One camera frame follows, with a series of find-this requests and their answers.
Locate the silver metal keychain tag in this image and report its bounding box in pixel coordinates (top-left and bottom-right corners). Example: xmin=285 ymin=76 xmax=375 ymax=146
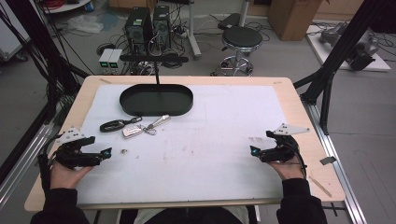
xmin=147 ymin=114 xmax=172 ymax=130

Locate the black oval tray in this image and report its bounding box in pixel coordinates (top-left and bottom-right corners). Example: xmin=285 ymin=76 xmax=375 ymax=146
xmin=119 ymin=83 xmax=194 ymax=118

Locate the white power supply unit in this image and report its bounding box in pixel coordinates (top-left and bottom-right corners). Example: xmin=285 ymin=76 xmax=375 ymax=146
xmin=98 ymin=48 xmax=115 ymax=71
xmin=107 ymin=49 xmax=123 ymax=71

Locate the black bar on stand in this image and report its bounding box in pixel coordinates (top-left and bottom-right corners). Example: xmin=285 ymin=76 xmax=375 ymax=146
xmin=119 ymin=53 xmax=191 ymax=86

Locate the brown cardboard box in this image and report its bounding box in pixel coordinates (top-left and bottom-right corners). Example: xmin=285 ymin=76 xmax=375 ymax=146
xmin=267 ymin=0 xmax=324 ymax=42

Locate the black computer tower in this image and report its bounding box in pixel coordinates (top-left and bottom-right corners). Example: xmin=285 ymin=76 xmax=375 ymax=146
xmin=151 ymin=5 xmax=173 ymax=51
xmin=123 ymin=7 xmax=154 ymax=56

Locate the black round stool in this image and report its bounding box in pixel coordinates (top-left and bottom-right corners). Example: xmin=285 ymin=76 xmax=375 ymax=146
xmin=210 ymin=25 xmax=264 ymax=77

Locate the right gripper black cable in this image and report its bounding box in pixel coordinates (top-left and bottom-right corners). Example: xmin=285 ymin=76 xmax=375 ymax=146
xmin=288 ymin=139 xmax=308 ymax=180

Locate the clear plastic bag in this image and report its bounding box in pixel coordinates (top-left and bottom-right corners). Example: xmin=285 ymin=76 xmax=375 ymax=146
xmin=65 ymin=14 xmax=105 ymax=35

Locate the grey tape piece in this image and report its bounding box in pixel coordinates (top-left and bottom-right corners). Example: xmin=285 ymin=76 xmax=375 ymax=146
xmin=318 ymin=156 xmax=338 ymax=166

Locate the silver car key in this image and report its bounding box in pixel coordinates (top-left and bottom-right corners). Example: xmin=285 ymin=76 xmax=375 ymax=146
xmin=121 ymin=123 xmax=144 ymax=139

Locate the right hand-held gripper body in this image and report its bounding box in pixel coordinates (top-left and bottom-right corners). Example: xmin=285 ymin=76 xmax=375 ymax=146
xmin=259 ymin=122 xmax=311 ymax=164

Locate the white table mat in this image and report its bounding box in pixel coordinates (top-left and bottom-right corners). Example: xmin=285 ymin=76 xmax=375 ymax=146
xmin=76 ymin=84 xmax=290 ymax=206

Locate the person's left hand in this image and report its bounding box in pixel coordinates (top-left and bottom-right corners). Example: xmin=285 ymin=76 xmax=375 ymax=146
xmin=49 ymin=160 xmax=94 ymax=190

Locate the white board with grey machine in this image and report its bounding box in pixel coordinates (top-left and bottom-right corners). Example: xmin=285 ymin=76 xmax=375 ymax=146
xmin=305 ymin=21 xmax=392 ymax=73

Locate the thin wooden stick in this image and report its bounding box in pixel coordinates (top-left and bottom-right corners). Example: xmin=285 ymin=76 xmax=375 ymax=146
xmin=307 ymin=175 xmax=333 ymax=199

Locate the black car key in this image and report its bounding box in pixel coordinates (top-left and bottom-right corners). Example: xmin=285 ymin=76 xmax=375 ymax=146
xmin=99 ymin=116 xmax=144 ymax=133

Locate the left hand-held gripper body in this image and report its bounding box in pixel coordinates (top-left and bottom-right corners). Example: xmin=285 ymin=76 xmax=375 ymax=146
xmin=53 ymin=125 xmax=105 ymax=170

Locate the black metal frame strut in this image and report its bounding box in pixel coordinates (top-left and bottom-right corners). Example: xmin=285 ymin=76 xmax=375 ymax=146
xmin=292 ymin=0 xmax=396 ymax=136
xmin=0 ymin=0 xmax=92 ymax=125

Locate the person's right hand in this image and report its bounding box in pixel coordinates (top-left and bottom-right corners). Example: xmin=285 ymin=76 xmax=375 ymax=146
xmin=268 ymin=155 xmax=308 ymax=181

